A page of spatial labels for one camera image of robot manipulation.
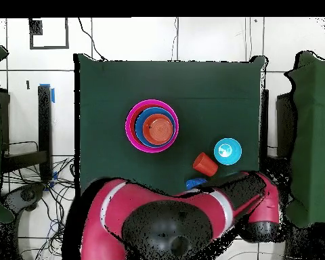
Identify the black post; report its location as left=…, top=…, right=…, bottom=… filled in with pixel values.
left=259, top=89, right=270, bottom=169

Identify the pink large bowl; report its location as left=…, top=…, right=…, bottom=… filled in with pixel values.
left=125, top=99, right=180, bottom=154

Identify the blue medium bowl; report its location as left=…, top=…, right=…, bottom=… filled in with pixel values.
left=134, top=106, right=177, bottom=148

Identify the black frame with blue tape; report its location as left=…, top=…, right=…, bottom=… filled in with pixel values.
left=0, top=83, right=56, bottom=192

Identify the black cable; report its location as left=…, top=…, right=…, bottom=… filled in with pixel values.
left=77, top=17, right=107, bottom=62

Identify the orange plastic cup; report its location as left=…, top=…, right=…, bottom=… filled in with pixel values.
left=192, top=152, right=219, bottom=177

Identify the black floor stand base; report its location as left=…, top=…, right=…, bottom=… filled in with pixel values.
left=1, top=182, right=47, bottom=213

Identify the dark blue small bowl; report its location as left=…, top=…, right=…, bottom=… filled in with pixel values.
left=185, top=177, right=209, bottom=190

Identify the dark green tablecloth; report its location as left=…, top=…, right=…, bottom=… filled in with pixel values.
left=73, top=53, right=266, bottom=196

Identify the light blue small bowl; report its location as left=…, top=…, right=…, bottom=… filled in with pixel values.
left=213, top=137, right=243, bottom=167

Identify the black square floor frame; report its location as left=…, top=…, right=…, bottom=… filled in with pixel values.
left=28, top=17, right=70, bottom=50

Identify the orange small bowl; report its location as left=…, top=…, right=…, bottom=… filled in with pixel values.
left=142, top=113, right=175, bottom=145

